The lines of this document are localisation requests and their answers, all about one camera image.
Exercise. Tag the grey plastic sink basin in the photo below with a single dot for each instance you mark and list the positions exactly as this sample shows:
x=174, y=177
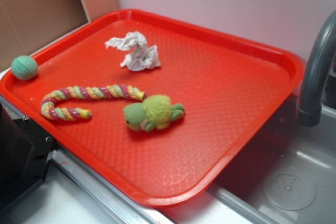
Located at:
x=282, y=145

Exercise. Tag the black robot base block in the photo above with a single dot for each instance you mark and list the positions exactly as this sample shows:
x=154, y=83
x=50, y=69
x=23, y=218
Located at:
x=26, y=149

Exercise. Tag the crumpled white paper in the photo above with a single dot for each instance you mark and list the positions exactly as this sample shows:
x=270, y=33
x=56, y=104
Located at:
x=140, y=56

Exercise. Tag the grey toy faucet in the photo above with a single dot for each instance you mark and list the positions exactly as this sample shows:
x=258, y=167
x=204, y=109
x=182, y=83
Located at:
x=318, y=84

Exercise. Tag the multicolour twisted rope toy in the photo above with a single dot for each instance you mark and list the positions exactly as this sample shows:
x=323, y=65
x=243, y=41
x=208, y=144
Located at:
x=50, y=111

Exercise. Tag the round sink drain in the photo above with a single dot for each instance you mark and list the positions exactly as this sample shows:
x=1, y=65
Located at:
x=289, y=190

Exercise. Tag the red plastic tray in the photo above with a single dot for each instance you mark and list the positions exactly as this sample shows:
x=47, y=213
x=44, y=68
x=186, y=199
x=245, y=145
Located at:
x=229, y=86

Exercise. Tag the green plush turtle toy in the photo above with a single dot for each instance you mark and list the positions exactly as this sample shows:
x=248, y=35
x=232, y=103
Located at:
x=155, y=112

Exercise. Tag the teal rubber ball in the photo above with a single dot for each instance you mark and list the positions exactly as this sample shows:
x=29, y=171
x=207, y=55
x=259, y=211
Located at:
x=24, y=68

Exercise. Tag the brown cardboard box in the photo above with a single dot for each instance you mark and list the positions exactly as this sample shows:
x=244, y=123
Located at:
x=29, y=25

